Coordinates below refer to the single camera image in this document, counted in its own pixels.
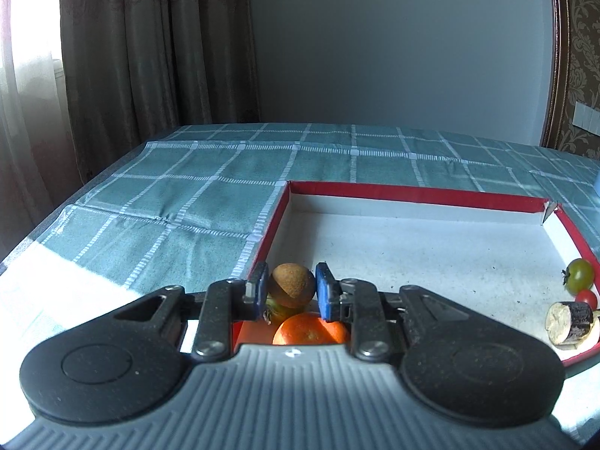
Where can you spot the dark green tomato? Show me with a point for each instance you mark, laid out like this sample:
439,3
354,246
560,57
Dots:
580,274

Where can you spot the brown kiwi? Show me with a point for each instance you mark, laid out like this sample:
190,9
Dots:
291,283

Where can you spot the red cherry tomato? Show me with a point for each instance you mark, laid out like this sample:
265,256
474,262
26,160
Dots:
587,297

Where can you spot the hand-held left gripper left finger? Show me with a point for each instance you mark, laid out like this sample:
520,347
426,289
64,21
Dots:
257,291

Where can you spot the brown patterned curtain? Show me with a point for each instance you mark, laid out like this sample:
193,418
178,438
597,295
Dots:
159,56

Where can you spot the orange tangerine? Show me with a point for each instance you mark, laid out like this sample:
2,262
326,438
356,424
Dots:
309,330

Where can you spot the yellow-green tomato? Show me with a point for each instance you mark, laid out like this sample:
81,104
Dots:
283,314

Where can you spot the white sheer curtain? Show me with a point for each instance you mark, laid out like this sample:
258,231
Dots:
28,103

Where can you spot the red cardboard box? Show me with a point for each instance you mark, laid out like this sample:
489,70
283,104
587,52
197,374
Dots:
422,248

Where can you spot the dark eggplant piece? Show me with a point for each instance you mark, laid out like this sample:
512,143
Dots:
592,335
569,322

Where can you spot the white wall switch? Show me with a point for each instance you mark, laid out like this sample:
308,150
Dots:
587,115

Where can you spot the brown wooden frame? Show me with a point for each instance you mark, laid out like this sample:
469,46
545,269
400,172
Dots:
555,56

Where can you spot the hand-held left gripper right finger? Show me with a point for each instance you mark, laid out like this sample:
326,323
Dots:
323,291

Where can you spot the teal checked tablecloth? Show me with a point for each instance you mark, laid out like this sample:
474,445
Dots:
187,187

